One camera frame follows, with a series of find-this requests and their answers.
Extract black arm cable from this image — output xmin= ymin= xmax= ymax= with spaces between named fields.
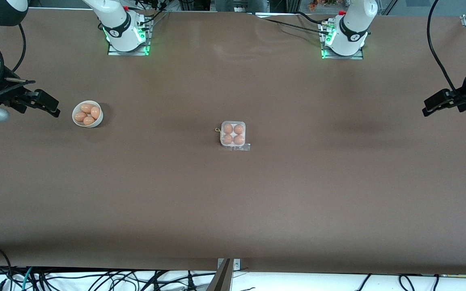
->
xmin=0 ymin=23 xmax=27 ymax=101
xmin=427 ymin=0 xmax=460 ymax=95

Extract teal cable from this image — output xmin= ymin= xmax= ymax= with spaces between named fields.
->
xmin=22 ymin=267 xmax=34 ymax=291

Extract white round bowl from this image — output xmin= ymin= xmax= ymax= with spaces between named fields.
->
xmin=72 ymin=100 xmax=104 ymax=128

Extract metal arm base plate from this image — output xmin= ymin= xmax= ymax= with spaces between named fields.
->
xmin=320 ymin=20 xmax=364 ymax=60
xmin=108 ymin=18 xmax=151 ymax=56

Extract blue-grey background figure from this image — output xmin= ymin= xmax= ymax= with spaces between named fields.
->
xmin=217 ymin=0 xmax=266 ymax=13

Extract clear plastic egg carton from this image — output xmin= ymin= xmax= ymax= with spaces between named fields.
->
xmin=215 ymin=120 xmax=246 ymax=147

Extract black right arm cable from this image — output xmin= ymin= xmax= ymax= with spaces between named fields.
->
xmin=0 ymin=23 xmax=27 ymax=101

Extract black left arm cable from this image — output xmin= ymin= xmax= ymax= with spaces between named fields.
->
xmin=427 ymin=0 xmax=460 ymax=95

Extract clear adhesive tape strip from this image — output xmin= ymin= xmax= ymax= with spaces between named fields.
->
xmin=219 ymin=142 xmax=251 ymax=152

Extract tangled black cables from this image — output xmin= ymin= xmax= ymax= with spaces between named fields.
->
xmin=0 ymin=265 xmax=217 ymax=291

